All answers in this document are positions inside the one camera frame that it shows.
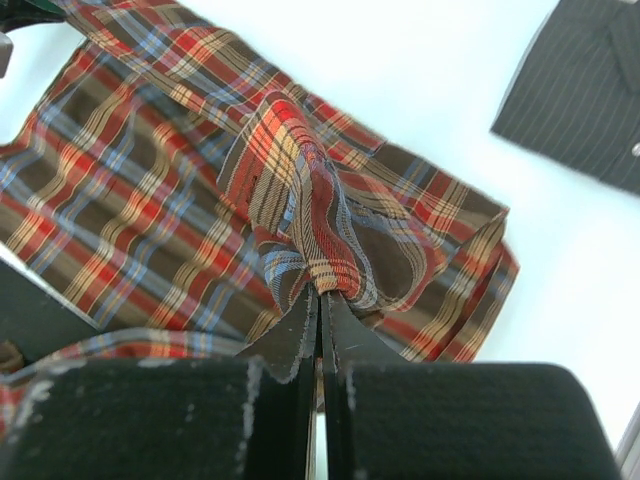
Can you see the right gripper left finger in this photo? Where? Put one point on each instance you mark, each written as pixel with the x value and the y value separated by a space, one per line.
pixel 244 417

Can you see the folded dark striped shirt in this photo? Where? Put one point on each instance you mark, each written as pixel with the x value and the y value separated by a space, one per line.
pixel 575 97

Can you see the green plastic tray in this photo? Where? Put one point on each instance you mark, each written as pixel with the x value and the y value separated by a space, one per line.
pixel 15 14

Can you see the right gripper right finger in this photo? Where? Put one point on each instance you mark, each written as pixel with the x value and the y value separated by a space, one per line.
pixel 387 418

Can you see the red plaid long sleeve shirt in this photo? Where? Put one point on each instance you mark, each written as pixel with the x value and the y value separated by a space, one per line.
pixel 183 193

